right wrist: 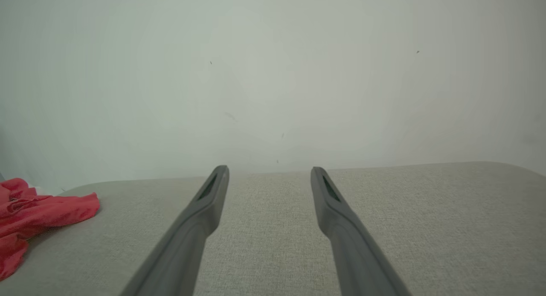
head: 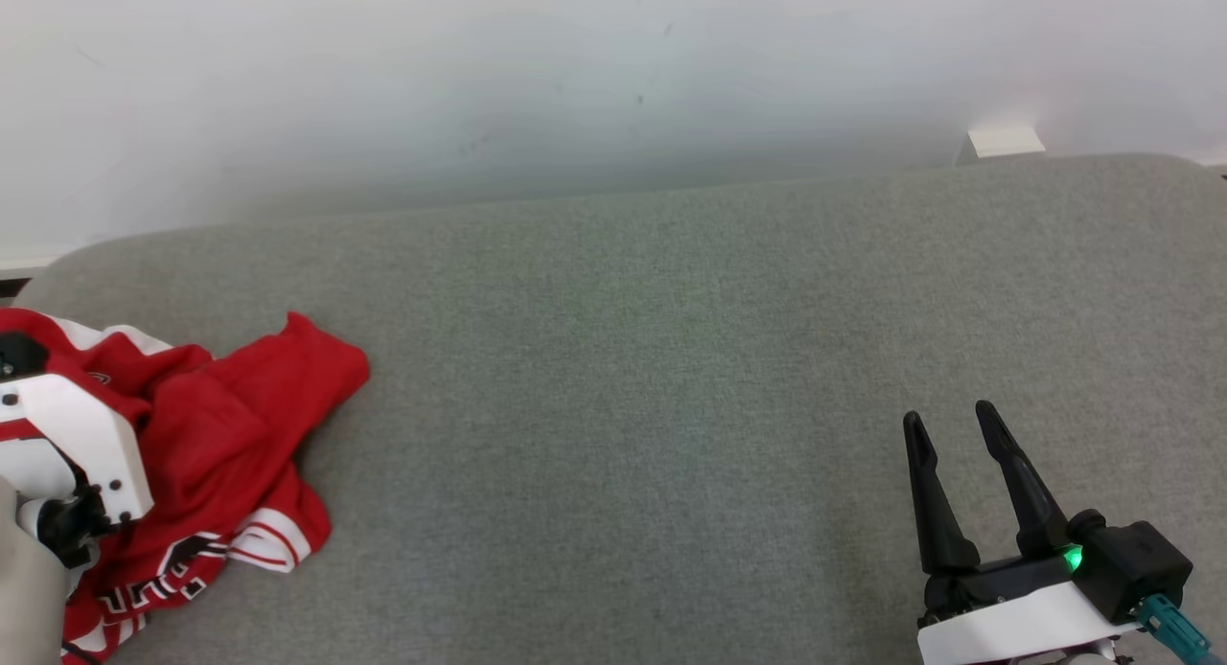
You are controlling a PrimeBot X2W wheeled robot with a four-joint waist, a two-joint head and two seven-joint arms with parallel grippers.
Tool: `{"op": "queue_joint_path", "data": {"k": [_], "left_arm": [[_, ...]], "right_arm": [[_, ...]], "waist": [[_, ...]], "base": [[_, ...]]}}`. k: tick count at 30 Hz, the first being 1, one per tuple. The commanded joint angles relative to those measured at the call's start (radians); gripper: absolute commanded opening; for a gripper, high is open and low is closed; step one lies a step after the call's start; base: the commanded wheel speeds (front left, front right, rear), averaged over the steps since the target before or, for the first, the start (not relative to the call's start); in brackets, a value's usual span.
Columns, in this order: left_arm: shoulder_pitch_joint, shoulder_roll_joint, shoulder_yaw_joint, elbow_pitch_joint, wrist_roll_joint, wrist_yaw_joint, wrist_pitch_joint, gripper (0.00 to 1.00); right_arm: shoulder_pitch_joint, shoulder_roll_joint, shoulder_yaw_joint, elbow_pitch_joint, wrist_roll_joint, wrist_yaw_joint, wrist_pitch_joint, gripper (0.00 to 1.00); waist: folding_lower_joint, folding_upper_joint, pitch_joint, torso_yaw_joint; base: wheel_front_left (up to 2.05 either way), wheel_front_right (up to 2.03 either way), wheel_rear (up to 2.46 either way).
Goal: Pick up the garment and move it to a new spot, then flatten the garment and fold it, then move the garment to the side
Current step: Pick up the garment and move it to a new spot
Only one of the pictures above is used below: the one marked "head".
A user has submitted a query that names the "plain red shorts white trim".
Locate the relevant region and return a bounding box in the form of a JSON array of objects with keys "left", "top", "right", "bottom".
[{"left": 144, "top": 310, "right": 372, "bottom": 551}]

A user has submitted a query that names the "white wall outlet box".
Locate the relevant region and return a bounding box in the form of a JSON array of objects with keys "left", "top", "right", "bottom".
[{"left": 966, "top": 124, "right": 1047, "bottom": 160}]

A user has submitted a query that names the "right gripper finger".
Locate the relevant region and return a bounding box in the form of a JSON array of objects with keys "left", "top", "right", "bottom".
[
  {"left": 903, "top": 411, "right": 981, "bottom": 578},
  {"left": 975, "top": 400, "right": 1070, "bottom": 558}
]

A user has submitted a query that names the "red jersey with black lettering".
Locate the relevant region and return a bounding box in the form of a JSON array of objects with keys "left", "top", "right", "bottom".
[{"left": 0, "top": 306, "right": 334, "bottom": 665}]

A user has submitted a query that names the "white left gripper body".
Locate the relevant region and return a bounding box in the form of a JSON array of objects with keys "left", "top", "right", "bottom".
[{"left": 0, "top": 373, "right": 155, "bottom": 528}]

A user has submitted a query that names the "right camera cable teal connector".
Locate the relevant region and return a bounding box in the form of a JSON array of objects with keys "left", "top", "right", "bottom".
[{"left": 1129, "top": 593, "right": 1227, "bottom": 665}]

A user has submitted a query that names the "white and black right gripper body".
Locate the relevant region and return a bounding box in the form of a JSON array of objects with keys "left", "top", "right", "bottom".
[{"left": 918, "top": 545, "right": 1142, "bottom": 665}]

